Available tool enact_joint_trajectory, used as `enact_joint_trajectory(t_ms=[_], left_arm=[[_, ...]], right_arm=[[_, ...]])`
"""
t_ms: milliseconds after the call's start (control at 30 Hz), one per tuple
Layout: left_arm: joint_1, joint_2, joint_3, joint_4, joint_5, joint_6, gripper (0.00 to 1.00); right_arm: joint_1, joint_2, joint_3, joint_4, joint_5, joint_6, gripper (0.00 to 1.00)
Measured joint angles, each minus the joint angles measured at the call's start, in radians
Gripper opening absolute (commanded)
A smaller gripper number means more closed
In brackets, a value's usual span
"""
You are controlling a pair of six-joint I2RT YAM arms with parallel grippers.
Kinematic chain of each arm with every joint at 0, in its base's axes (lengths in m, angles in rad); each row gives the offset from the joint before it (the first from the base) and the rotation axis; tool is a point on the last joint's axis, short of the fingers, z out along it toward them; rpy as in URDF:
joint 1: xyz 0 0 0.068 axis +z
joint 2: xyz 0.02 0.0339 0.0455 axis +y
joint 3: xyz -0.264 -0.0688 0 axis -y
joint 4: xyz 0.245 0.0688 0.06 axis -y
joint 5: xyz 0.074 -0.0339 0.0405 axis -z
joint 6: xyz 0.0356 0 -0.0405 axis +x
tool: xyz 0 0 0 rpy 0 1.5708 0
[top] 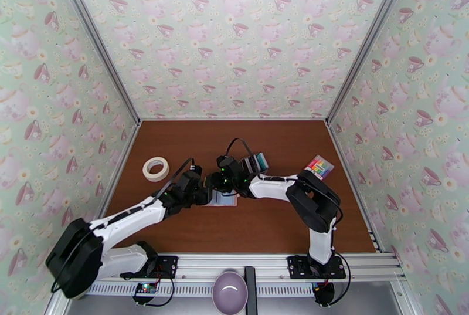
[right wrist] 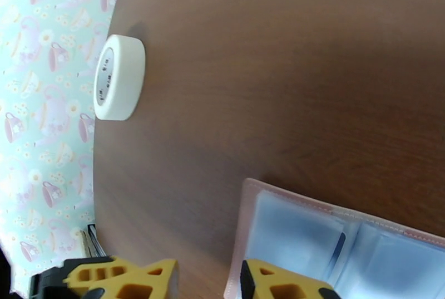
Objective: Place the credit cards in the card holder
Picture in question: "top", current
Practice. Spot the clear acrylic card stand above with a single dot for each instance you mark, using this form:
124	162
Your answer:
254	165

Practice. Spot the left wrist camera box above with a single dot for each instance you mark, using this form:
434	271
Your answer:
195	170

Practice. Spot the green circuit board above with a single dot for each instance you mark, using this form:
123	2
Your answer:
146	289

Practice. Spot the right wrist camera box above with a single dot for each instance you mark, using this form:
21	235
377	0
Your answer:
226	163

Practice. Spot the black upright post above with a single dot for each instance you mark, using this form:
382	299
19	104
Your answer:
250	288

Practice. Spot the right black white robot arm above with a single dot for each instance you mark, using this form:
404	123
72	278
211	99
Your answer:
315	204

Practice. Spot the purple bowl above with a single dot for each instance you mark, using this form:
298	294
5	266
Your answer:
229	292

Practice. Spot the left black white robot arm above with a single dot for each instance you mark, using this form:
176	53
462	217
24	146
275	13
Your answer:
73	259

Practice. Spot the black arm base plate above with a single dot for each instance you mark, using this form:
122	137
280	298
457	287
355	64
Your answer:
298	267
166	265

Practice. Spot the aluminium corner post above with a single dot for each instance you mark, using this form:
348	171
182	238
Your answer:
370	39
95	39

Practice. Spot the aluminium frame rail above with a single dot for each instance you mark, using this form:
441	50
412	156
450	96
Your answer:
227	262

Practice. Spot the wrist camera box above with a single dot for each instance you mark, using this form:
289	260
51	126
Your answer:
195	170
226	163

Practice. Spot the beige masking tape roll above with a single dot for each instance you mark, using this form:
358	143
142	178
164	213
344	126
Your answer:
155	169

